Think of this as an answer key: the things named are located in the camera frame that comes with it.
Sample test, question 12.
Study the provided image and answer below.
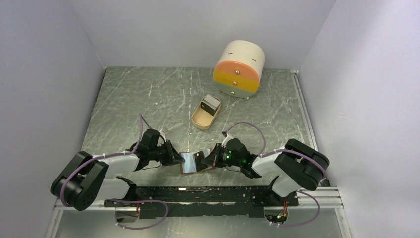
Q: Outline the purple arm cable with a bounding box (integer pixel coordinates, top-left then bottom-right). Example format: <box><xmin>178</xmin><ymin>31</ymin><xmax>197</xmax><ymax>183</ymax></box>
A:
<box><xmin>60</xmin><ymin>113</ymin><xmax>165</xmax><ymax>208</ymax></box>
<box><xmin>223</xmin><ymin>121</ymin><xmax>327</xmax><ymax>228</ymax></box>

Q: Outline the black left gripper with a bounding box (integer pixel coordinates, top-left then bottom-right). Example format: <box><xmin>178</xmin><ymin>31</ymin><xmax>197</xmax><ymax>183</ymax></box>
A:
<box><xmin>149</xmin><ymin>139</ymin><xmax>185</xmax><ymax>166</ymax></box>

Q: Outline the beige oval card tray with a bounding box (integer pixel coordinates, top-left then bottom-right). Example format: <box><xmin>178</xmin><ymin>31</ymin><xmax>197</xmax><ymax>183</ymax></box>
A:
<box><xmin>191</xmin><ymin>98</ymin><xmax>221</xmax><ymax>130</ymax></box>

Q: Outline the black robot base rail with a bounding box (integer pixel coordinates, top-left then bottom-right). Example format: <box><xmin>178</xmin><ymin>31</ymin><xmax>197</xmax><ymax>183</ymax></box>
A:
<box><xmin>105</xmin><ymin>185</ymin><xmax>299</xmax><ymax>219</ymax></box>

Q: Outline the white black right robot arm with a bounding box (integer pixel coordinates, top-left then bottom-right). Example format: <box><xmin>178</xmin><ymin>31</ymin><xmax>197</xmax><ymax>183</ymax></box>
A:
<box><xmin>201</xmin><ymin>138</ymin><xmax>330</xmax><ymax>205</ymax></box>

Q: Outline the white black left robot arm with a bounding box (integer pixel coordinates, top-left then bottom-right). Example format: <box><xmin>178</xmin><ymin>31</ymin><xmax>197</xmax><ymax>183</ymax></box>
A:
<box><xmin>50</xmin><ymin>129</ymin><xmax>184</xmax><ymax>211</ymax></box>

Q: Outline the round mini drawer cabinet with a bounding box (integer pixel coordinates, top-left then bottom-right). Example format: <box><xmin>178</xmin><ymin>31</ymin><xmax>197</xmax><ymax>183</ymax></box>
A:
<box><xmin>213</xmin><ymin>40</ymin><xmax>265</xmax><ymax>98</ymax></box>

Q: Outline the stack of credit cards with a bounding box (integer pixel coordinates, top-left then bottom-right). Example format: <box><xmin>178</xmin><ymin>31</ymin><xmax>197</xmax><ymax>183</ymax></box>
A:
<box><xmin>200</xmin><ymin>94</ymin><xmax>221</xmax><ymax>116</ymax></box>

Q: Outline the aluminium frame rail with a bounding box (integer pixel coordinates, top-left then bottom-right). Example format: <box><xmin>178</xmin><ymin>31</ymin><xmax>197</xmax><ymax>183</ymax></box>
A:
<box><xmin>290</xmin><ymin>70</ymin><xmax>352</xmax><ymax>238</ymax></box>

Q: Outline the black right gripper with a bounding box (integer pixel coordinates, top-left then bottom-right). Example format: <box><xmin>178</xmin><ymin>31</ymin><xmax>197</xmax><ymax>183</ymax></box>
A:
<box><xmin>202</xmin><ymin>143</ymin><xmax>242</xmax><ymax>168</ymax></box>

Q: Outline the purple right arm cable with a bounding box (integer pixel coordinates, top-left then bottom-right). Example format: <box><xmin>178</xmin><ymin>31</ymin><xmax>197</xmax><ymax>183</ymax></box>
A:
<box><xmin>223</xmin><ymin>121</ymin><xmax>327</xmax><ymax>228</ymax></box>

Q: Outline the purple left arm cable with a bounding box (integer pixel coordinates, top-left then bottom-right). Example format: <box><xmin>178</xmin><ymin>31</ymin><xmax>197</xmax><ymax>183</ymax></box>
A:
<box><xmin>60</xmin><ymin>113</ymin><xmax>165</xmax><ymax>208</ymax></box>

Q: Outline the brown leather card holder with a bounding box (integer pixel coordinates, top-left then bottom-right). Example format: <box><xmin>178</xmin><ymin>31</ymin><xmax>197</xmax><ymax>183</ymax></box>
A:
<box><xmin>180</xmin><ymin>148</ymin><xmax>215</xmax><ymax>175</ymax></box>

